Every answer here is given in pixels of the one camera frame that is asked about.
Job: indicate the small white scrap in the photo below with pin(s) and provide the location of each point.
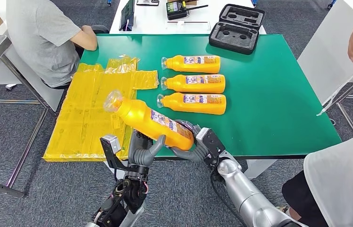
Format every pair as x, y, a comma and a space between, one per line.
11, 86

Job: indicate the white flat strip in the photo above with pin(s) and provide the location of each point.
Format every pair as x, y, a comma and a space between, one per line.
189, 25

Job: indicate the black foam case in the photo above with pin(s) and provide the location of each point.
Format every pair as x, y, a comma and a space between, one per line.
236, 29

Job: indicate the orange detergent bottle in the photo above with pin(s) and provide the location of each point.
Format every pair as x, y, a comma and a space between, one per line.
192, 66
195, 106
195, 86
145, 120

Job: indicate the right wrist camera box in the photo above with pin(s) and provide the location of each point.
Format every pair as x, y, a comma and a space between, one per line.
211, 144

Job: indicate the white table leg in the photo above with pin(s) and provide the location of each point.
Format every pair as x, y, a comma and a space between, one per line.
121, 174
258, 169

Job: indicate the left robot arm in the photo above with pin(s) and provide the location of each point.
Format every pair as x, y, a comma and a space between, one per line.
123, 194

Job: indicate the yellow plastic sheet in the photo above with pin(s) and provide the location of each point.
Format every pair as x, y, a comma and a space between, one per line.
85, 125

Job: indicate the seated person's forearm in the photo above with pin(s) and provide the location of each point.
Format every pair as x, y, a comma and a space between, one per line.
84, 39

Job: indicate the black tablet on stand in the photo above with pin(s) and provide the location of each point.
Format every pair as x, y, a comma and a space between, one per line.
127, 14

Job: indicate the black radio with antenna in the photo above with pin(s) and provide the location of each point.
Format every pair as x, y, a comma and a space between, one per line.
176, 9

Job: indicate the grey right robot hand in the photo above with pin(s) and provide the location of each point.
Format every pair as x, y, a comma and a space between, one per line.
195, 155

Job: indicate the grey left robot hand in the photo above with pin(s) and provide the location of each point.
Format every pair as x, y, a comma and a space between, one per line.
139, 153

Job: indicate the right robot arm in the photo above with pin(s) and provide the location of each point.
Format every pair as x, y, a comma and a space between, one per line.
245, 194

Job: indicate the seated person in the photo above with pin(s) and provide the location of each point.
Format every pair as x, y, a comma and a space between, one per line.
41, 40

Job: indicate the black stool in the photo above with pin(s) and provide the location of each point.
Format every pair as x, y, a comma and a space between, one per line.
49, 84

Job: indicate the white sneaker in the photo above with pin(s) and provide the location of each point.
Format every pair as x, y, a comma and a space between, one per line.
282, 212

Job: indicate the white table with metal legs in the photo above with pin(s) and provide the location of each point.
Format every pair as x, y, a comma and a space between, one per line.
330, 47

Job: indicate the small cardboard box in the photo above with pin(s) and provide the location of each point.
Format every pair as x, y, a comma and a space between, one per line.
191, 2

